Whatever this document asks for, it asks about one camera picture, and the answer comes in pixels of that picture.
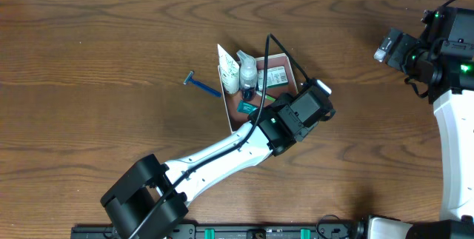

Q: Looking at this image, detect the white box pink inside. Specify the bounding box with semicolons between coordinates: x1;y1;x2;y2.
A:
221;53;298;133

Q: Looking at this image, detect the white green soap box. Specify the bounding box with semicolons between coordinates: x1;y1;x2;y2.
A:
258;66;288;90

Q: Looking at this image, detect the green red toothpaste tube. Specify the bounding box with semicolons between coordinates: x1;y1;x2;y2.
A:
237;101;258;115

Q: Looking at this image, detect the clear blue spray bottle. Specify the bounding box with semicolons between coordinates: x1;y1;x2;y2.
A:
237;50;258;101

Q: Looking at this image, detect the white Pantene conditioner tube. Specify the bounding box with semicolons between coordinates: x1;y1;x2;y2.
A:
217;44;240;95

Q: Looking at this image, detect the blue disposable razor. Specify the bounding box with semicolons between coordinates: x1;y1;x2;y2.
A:
183;70;221;98

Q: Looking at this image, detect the green white toothbrush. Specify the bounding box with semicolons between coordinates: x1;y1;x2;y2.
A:
256;90;276;102

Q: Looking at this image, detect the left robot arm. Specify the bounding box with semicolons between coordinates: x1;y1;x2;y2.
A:
100;89;335;238

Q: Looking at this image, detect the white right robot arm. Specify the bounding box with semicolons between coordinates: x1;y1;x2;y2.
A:
364;28;473;239

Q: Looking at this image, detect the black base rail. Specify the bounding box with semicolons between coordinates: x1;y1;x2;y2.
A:
70;222;367;239

